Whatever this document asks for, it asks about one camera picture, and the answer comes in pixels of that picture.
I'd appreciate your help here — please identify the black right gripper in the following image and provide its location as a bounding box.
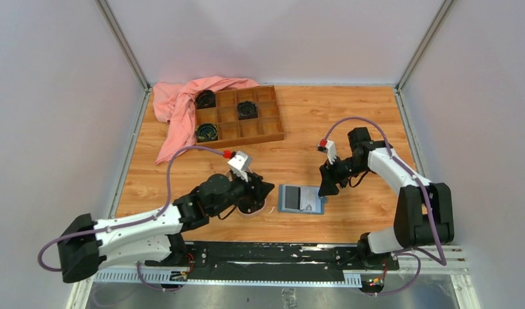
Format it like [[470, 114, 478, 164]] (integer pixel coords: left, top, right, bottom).
[[318, 153, 368, 197]]

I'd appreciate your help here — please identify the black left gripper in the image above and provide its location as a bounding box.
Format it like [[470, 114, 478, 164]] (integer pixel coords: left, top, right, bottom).
[[211, 169, 274, 216]]

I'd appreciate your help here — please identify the pink oval card tray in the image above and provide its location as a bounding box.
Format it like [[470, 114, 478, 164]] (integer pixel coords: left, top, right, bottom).
[[238, 198, 265, 217]]

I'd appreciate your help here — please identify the dark grey card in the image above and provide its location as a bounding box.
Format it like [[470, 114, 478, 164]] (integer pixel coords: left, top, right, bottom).
[[283, 186, 300, 210]]

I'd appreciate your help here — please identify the teal leather card holder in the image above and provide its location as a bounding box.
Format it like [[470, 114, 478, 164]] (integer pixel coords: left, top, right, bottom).
[[278, 184, 327, 215]]

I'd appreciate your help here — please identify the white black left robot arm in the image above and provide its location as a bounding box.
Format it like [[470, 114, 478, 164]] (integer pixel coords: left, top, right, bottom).
[[57, 173, 275, 283]]

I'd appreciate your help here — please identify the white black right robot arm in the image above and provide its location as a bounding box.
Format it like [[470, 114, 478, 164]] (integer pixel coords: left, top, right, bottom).
[[317, 127, 455, 269]]

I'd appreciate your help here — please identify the wooden compartment tray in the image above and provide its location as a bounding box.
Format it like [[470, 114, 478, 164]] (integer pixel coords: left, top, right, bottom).
[[194, 86, 285, 149]]

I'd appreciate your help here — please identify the rolled dark dotted tie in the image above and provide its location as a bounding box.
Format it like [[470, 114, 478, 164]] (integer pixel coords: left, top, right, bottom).
[[237, 100, 258, 120]]

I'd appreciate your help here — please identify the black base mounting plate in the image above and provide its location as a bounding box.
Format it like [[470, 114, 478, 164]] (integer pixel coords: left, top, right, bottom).
[[144, 240, 401, 283]]

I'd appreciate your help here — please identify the rolled black tie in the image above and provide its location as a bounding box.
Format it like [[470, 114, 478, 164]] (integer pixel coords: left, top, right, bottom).
[[195, 89, 216, 109]]

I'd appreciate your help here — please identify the pink cloth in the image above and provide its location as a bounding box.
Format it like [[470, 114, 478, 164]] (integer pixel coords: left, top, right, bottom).
[[153, 75, 259, 165]]

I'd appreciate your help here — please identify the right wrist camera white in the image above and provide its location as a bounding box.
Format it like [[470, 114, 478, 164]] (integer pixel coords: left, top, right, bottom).
[[316, 139, 338, 165]]

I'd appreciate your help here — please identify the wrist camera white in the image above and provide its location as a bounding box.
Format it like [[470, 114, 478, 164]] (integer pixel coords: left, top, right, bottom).
[[316, 139, 338, 165], [223, 150, 252, 183]]

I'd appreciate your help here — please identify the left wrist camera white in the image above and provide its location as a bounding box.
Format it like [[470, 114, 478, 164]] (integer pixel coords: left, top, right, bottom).
[[223, 150, 252, 183]]

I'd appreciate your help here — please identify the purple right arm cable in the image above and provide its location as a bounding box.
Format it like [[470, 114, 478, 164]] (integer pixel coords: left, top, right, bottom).
[[322, 116, 447, 297]]

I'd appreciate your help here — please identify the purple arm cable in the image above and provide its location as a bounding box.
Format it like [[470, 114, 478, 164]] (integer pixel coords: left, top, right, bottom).
[[322, 116, 447, 297], [37, 145, 233, 294]]

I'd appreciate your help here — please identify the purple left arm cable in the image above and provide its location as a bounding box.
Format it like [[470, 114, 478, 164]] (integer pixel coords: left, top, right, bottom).
[[37, 145, 233, 294]]

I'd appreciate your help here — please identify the aluminium frame rail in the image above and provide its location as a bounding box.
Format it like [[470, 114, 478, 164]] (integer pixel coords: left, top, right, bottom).
[[68, 241, 480, 308]]

